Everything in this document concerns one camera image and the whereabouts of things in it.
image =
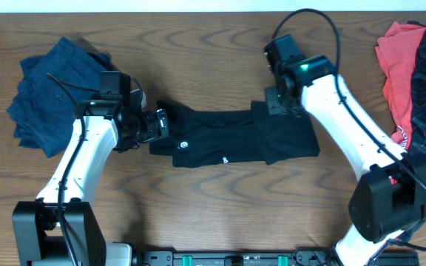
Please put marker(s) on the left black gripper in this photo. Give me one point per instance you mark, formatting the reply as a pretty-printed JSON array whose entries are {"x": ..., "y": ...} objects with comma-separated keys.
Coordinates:
[{"x": 152, "y": 132}]

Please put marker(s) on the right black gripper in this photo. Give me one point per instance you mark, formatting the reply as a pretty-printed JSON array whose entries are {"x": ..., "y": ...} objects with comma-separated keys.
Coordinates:
[{"x": 275, "y": 107}]

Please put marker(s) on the black t-shirt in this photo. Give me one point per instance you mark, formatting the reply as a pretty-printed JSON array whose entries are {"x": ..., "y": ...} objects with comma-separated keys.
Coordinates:
[{"x": 210, "y": 138}]

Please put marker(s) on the red t-shirt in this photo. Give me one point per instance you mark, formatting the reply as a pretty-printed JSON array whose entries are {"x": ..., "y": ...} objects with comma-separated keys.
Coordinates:
[{"x": 396, "y": 54}]

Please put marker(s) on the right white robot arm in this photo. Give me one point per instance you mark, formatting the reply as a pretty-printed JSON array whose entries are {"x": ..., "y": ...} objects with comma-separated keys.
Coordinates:
[{"x": 390, "y": 196}]

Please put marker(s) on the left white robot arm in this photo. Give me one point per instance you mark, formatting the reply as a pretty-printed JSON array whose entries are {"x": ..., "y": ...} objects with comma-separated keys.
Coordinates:
[{"x": 59, "y": 226}]

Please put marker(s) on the folded navy blue garment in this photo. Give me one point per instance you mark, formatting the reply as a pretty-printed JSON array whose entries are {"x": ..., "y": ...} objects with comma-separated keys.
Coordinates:
[{"x": 43, "y": 108}]

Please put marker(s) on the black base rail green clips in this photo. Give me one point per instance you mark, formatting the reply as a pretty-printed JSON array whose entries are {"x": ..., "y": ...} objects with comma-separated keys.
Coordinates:
[{"x": 299, "y": 257}]

